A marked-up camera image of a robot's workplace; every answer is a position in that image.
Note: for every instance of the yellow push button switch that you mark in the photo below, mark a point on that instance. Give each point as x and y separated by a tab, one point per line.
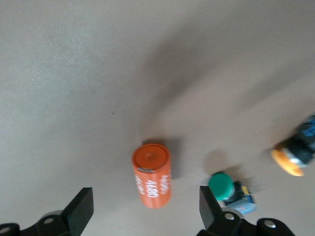
288	162

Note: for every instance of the green push button switch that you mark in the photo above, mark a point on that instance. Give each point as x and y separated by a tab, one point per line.
220	185

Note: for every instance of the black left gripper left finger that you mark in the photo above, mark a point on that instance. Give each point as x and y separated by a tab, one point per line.
76	216

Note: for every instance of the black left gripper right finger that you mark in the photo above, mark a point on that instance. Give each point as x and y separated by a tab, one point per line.
216	223

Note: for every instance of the orange cylinder marked 4680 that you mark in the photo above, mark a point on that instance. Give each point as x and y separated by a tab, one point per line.
151	182

